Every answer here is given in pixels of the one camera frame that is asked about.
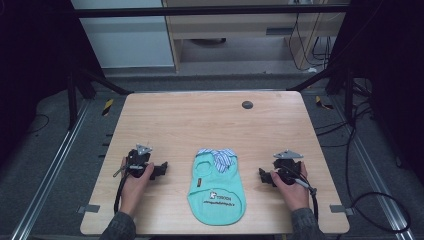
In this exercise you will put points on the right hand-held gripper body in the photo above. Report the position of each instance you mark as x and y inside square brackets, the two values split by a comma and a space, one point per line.
[287, 166]

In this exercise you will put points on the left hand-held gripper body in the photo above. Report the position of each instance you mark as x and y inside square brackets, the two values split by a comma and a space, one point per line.
[137, 161]

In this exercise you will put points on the person's left hand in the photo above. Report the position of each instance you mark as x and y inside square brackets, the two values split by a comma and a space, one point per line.
[135, 190]

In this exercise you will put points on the person's right hand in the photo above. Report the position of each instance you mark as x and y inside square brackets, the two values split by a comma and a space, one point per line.
[293, 195]

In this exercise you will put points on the mint green pet shirt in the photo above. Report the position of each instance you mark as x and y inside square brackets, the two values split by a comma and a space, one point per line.
[216, 193]

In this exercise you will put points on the yellow black striped tape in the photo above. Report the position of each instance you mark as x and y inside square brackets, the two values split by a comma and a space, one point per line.
[322, 103]
[107, 107]

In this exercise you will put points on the grey round table grommet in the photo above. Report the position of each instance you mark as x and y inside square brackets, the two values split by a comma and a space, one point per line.
[247, 105]

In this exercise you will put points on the black metal stand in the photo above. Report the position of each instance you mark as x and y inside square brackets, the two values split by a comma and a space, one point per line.
[340, 86]
[83, 90]

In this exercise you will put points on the white cabinet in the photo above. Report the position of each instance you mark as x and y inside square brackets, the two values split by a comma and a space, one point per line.
[128, 40]

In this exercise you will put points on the dark curtain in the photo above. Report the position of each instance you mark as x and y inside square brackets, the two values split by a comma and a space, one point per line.
[36, 66]
[390, 73]

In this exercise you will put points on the light wooden desk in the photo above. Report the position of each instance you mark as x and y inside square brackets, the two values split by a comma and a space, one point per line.
[233, 26]

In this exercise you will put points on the grey metal table bracket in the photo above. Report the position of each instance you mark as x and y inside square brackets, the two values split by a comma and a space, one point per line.
[89, 208]
[340, 209]

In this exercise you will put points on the aluminium floor rail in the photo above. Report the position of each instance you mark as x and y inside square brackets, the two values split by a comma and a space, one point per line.
[50, 170]
[376, 173]

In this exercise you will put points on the black metal frame bar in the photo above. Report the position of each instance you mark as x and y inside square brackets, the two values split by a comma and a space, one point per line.
[206, 11]

